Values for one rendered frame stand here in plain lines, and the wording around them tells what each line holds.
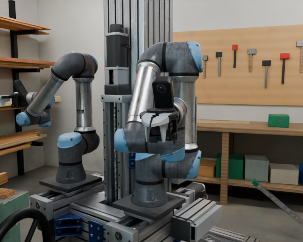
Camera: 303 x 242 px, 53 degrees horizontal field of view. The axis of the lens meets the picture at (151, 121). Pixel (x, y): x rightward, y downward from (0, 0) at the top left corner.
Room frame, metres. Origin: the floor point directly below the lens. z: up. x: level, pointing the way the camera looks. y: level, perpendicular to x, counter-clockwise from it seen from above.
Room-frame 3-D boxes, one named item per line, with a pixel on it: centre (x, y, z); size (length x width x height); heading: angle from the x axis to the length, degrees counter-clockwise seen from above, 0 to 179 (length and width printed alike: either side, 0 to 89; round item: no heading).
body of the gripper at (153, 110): (0.76, -0.03, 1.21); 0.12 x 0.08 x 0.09; 167
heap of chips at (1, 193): (1.08, 0.55, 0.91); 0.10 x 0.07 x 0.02; 74
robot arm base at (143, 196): (1.22, 0.01, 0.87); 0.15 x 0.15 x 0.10
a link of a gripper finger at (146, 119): (0.66, 0.01, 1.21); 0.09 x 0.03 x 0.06; 167
